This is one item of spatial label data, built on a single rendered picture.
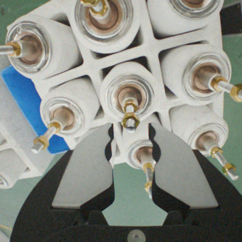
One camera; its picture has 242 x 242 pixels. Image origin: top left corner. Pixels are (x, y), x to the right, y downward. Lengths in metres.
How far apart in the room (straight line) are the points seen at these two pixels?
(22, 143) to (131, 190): 0.57
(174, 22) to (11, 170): 0.50
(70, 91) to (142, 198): 0.74
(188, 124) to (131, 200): 0.69
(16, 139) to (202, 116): 0.47
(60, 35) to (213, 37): 0.26
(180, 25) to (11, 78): 0.44
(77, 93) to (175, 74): 0.16
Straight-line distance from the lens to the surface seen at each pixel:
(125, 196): 0.85
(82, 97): 0.24
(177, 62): 0.22
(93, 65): 0.28
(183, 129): 0.27
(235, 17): 0.39
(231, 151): 0.77
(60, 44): 0.23
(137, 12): 0.21
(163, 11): 0.22
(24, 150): 0.49
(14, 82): 0.50
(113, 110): 0.22
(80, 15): 0.21
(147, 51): 0.28
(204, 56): 0.23
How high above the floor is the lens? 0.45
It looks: 62 degrees down
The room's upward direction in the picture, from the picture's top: 176 degrees counter-clockwise
